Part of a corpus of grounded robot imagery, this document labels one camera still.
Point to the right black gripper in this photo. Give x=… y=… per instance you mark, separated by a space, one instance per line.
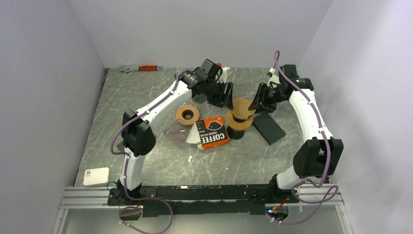
x=260 y=103

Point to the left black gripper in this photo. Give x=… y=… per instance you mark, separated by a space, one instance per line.
x=223 y=100

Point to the blue ribbed glass dripper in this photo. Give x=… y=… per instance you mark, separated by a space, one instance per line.
x=238 y=120

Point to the clear plastic filter bag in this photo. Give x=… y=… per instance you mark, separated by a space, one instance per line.
x=177 y=131

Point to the brown paper coffee filter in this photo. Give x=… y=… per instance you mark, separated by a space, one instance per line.
x=240 y=108

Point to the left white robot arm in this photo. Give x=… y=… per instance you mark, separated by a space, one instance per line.
x=137 y=131

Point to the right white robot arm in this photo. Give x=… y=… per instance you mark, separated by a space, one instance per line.
x=320 y=152

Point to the orange coffee filter box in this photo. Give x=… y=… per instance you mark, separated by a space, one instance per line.
x=212 y=133

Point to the white paper coffee filter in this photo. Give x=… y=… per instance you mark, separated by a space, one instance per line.
x=193 y=137

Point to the right black flat box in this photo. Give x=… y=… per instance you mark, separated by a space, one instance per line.
x=268 y=128

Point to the black flat box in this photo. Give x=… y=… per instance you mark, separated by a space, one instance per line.
x=268 y=128
x=120 y=146

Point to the black server base cup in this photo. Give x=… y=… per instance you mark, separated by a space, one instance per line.
x=235 y=134

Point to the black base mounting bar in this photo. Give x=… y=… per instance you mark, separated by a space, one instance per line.
x=154 y=207

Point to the left black flat box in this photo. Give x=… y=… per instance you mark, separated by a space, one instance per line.
x=120 y=146

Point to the white small box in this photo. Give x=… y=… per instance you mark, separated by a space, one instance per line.
x=97 y=176

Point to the orange handled wrench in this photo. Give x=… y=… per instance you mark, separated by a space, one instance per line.
x=147 y=68

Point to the aluminium frame rail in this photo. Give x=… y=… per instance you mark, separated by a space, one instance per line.
x=80 y=197

